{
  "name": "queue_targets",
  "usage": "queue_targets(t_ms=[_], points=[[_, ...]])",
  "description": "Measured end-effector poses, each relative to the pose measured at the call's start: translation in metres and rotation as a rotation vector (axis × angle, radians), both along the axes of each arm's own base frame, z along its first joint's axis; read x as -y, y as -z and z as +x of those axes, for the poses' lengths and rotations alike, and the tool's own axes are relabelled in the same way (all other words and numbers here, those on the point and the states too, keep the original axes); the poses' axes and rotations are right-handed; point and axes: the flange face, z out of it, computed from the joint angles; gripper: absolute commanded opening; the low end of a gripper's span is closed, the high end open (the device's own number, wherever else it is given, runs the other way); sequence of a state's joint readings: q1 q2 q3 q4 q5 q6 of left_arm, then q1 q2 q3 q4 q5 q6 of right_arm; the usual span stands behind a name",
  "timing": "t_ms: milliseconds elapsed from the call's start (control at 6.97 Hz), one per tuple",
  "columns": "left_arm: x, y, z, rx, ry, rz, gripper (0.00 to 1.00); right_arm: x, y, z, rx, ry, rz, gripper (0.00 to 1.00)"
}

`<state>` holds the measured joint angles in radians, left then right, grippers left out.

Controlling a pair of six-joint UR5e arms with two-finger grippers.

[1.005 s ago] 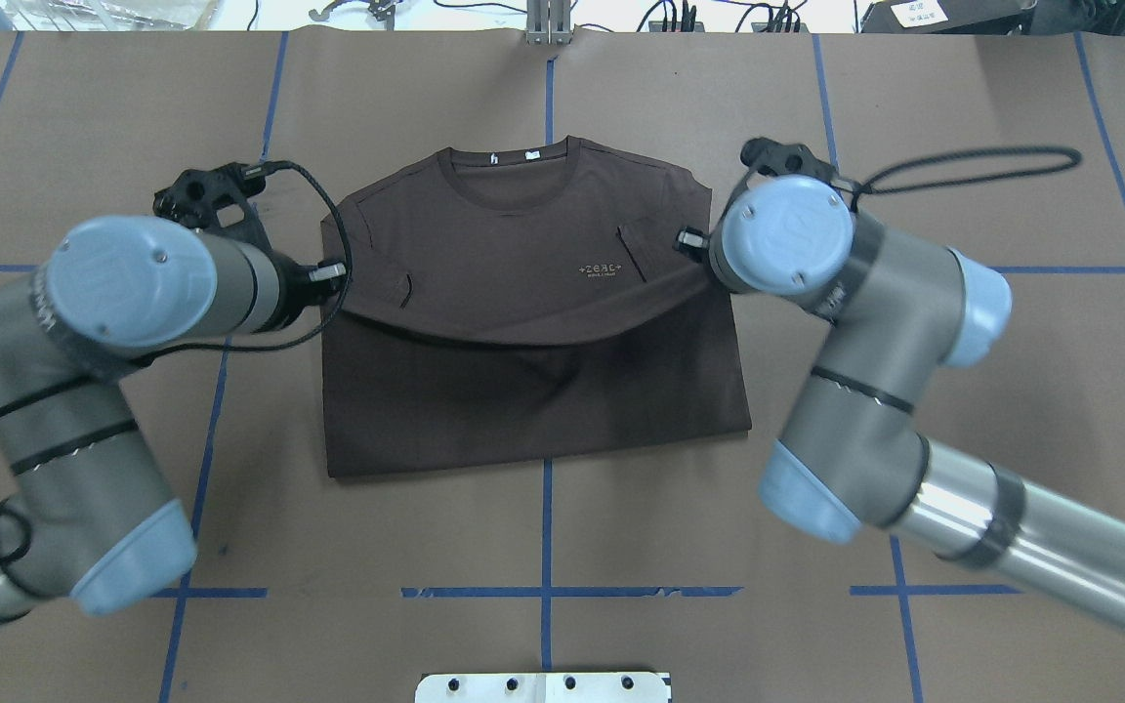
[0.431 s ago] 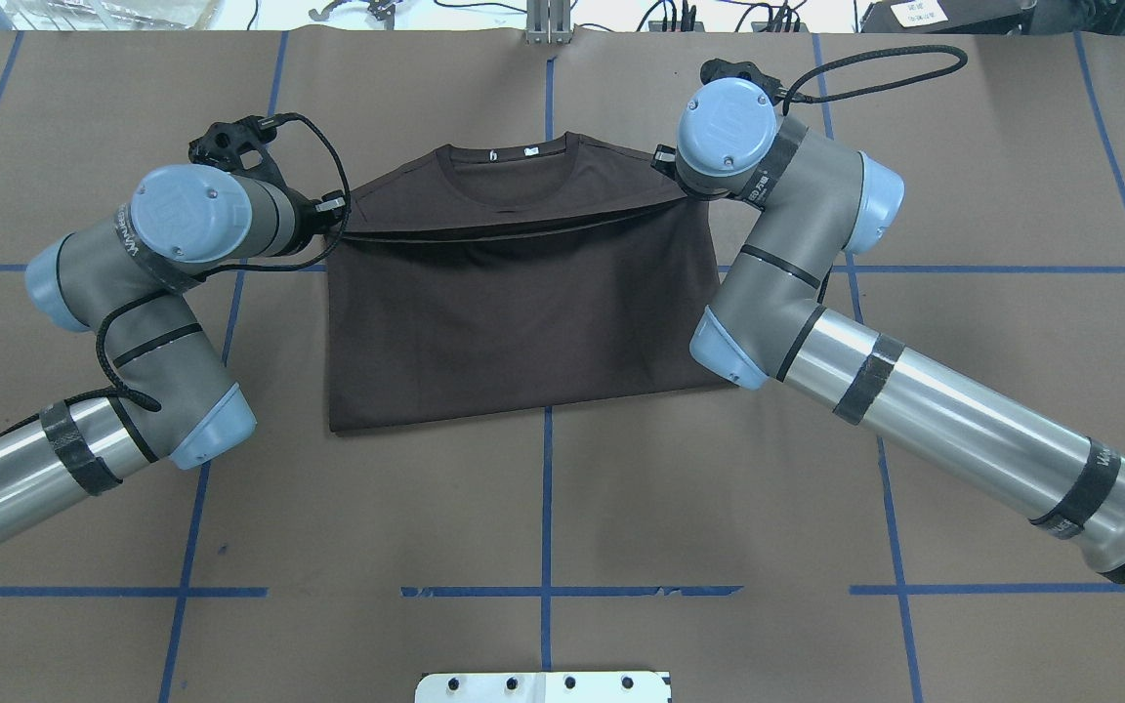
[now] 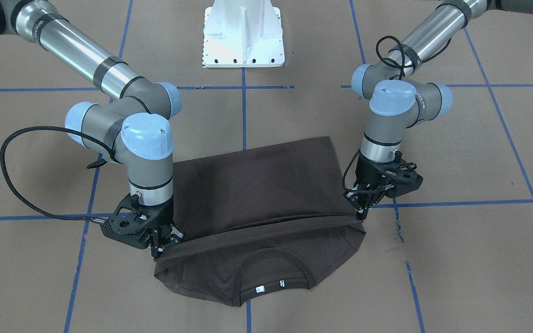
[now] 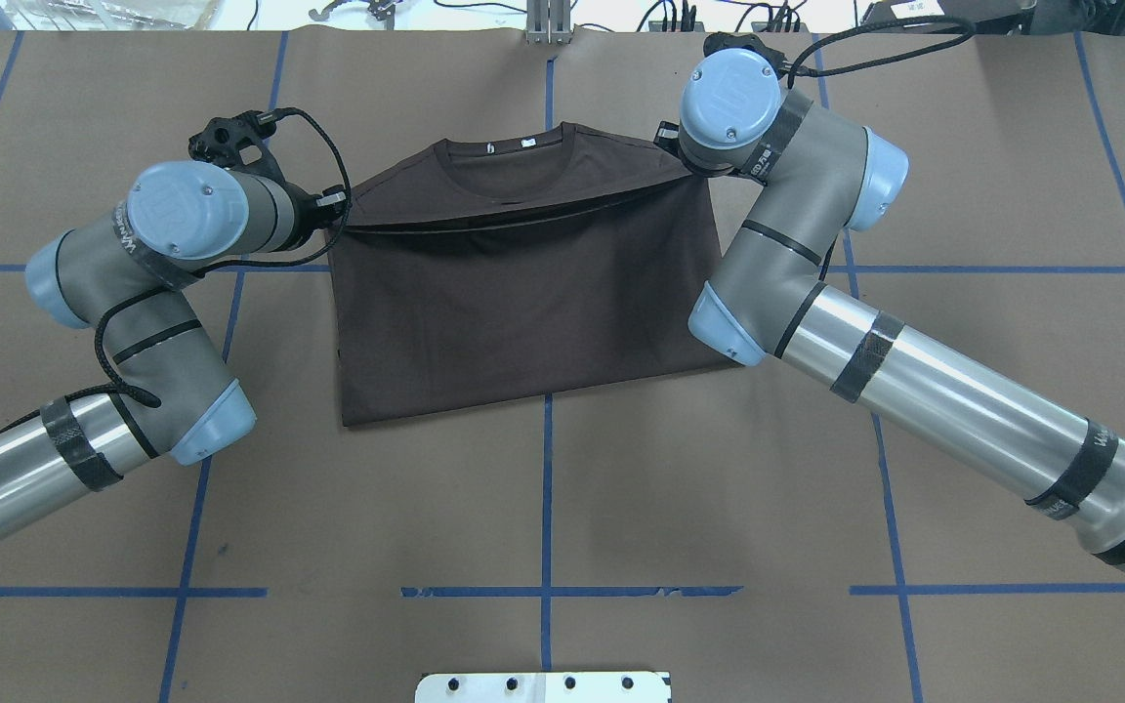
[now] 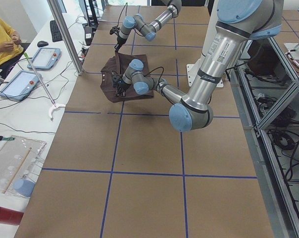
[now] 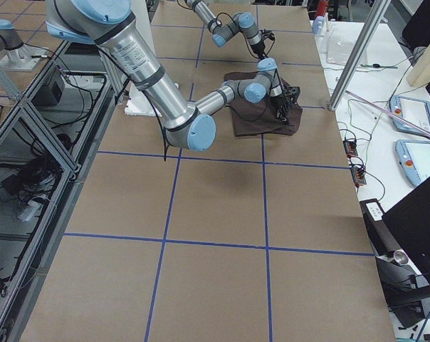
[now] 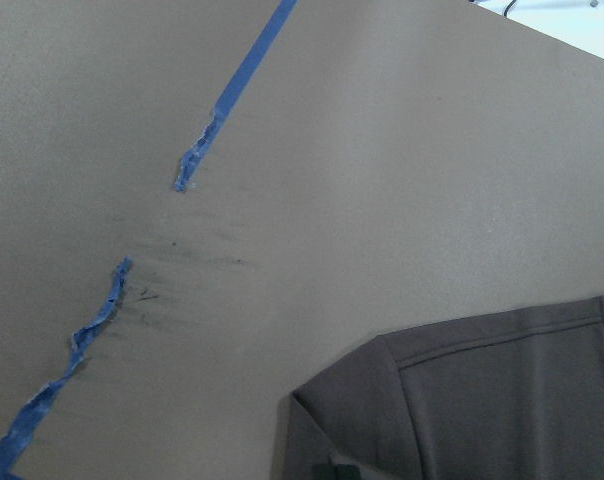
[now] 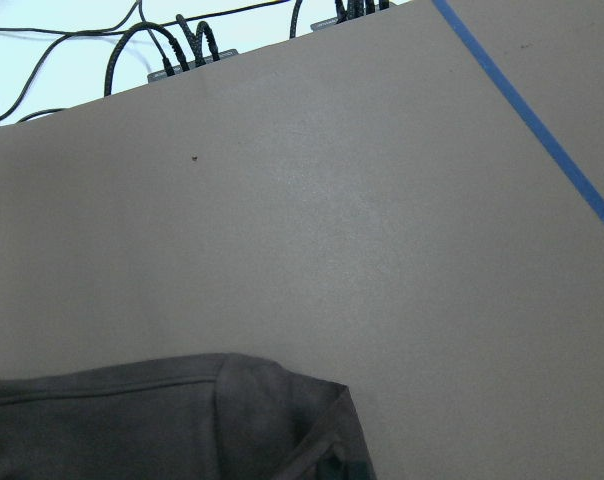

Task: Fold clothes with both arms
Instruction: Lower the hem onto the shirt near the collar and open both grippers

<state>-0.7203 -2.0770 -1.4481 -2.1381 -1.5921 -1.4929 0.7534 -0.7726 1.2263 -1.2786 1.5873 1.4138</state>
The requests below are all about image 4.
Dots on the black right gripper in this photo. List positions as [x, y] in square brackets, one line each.
[668, 138]

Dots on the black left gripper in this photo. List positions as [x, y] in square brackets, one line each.
[307, 212]

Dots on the dark brown t-shirt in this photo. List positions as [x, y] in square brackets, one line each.
[471, 274]

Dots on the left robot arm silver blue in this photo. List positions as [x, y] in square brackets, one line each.
[124, 276]

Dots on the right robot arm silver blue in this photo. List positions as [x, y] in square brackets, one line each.
[941, 243]

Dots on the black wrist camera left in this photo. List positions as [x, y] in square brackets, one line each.
[239, 144]

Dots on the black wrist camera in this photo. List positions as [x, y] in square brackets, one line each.
[720, 41]
[239, 144]

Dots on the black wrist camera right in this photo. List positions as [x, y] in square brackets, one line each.
[720, 41]

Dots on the aluminium frame post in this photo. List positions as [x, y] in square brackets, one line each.
[548, 22]

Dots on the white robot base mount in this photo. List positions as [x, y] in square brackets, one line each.
[575, 686]

